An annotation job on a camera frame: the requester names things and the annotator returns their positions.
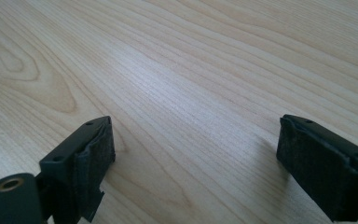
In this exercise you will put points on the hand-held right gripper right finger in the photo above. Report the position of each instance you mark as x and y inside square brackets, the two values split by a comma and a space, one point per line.
[320, 174]

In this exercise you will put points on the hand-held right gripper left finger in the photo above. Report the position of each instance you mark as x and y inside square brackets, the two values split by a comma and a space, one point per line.
[74, 161]

